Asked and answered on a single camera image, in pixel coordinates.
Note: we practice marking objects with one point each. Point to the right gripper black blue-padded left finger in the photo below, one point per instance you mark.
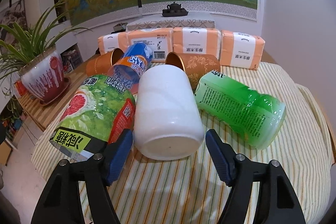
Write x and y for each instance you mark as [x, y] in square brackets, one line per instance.
[60, 199]

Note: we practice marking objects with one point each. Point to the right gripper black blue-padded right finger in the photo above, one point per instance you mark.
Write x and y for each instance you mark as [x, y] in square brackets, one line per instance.
[277, 201]

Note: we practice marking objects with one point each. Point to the white ceramic cup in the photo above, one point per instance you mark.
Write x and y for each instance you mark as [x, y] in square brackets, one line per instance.
[167, 124]

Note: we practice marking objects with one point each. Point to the green plastic bottle cup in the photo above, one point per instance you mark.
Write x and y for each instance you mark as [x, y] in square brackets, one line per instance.
[256, 118]

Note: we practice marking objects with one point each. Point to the grapefruit label plastic cup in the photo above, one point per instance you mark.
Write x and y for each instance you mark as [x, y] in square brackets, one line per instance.
[95, 117]

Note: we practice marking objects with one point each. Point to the copper cup left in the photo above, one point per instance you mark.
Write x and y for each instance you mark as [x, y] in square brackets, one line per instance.
[101, 64]

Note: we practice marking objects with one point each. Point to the blue orange label cup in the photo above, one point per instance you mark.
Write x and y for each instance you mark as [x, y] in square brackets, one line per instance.
[132, 65]

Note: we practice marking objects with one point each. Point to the copper patterned cup right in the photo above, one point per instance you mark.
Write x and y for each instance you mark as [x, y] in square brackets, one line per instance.
[194, 65]

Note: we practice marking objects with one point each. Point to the wooden slatted tray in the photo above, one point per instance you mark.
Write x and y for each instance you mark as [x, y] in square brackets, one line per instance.
[43, 115]

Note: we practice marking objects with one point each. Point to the red white plant pot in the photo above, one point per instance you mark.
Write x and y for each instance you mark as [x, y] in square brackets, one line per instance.
[44, 77]

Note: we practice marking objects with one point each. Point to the orange tissue pack right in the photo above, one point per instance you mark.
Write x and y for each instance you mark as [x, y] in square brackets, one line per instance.
[241, 50]

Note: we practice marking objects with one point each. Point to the orange tissue pack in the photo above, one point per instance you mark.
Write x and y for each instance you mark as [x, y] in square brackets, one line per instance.
[241, 50]
[108, 43]
[204, 41]

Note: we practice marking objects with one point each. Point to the green spider plant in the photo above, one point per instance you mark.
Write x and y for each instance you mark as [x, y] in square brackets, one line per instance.
[32, 42]

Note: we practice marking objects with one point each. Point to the orange tissue pack far left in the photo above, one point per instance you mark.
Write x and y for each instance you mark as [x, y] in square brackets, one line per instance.
[108, 43]

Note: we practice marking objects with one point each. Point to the orange tissue pack centre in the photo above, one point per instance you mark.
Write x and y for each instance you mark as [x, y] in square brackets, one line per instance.
[204, 41]

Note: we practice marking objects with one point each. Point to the orange tissue pack barcode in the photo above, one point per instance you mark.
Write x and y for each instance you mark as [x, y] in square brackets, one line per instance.
[159, 40]

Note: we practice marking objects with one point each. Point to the patterned cloth side table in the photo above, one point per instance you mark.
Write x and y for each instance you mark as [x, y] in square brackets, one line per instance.
[193, 19]

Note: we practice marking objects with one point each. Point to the dark teapot tea set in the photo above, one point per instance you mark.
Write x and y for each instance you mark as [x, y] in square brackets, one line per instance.
[173, 10]

